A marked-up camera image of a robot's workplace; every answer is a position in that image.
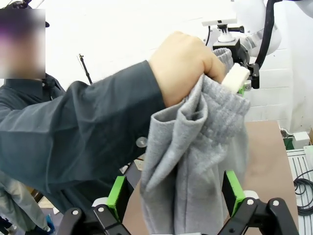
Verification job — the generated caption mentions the small white box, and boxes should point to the small white box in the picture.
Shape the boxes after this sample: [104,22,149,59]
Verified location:
[292,131,311,150]

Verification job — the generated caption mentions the person's right hand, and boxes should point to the person's right hand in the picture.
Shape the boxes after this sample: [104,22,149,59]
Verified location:
[148,31,227,108]

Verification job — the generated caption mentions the person in black shirt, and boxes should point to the person in black shirt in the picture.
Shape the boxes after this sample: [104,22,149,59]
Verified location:
[0,0,169,233]

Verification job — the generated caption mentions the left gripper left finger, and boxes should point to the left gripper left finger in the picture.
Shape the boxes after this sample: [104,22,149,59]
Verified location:
[57,176,134,235]

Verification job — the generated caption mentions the white aluminium frame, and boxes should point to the white aluminium frame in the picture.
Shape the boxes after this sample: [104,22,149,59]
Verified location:
[286,145,313,214]

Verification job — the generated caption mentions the black cap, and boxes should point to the black cap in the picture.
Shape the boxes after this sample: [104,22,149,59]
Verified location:
[0,0,50,28]

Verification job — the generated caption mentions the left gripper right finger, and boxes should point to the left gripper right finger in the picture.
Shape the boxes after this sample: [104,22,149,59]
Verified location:
[219,170,300,235]

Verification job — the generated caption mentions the black cable coil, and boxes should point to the black cable coil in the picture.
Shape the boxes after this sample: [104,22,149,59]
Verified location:
[294,171,313,216]

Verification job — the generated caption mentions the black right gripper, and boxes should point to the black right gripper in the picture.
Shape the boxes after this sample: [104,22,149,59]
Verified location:
[212,38,260,96]

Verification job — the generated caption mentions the grey training pants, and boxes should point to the grey training pants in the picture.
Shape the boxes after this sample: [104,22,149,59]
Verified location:
[139,47,251,235]

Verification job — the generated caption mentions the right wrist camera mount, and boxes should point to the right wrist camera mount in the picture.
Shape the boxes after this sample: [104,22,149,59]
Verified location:
[201,18,245,43]

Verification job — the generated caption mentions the person's right forearm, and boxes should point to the person's right forearm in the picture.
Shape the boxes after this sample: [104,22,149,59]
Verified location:
[36,60,169,196]

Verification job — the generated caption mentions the black tripod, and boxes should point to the black tripod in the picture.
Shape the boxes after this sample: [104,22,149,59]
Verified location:
[77,53,94,85]

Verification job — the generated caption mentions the black arm cable sleeve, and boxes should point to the black arm cable sleeve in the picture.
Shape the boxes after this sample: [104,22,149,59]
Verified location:
[254,0,278,68]

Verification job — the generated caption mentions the green plastic part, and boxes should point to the green plastic part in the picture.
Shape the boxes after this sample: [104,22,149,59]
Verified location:
[283,136,294,151]

